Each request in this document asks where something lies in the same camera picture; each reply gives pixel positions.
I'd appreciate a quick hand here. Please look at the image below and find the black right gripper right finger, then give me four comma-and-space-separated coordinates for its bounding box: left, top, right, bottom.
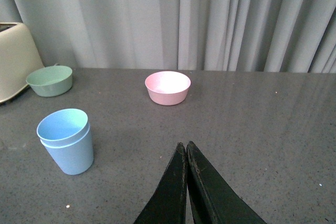
186, 141, 265, 223

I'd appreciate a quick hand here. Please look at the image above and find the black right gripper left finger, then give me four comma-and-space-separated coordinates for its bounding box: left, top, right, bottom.
135, 143, 187, 223

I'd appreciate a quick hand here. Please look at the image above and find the light blue cup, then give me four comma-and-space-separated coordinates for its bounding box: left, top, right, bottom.
36, 109, 90, 147
40, 126, 94, 175

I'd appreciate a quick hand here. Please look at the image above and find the pink bowl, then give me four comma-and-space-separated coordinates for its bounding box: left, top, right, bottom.
145, 71, 191, 106

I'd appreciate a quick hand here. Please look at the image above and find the green bowl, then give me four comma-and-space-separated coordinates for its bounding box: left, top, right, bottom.
26, 66, 73, 97

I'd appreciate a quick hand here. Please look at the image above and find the white curtain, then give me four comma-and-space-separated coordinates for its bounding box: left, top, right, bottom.
1, 0, 335, 73

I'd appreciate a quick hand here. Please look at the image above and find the white toaster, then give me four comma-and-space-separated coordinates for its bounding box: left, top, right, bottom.
0, 23, 44, 103

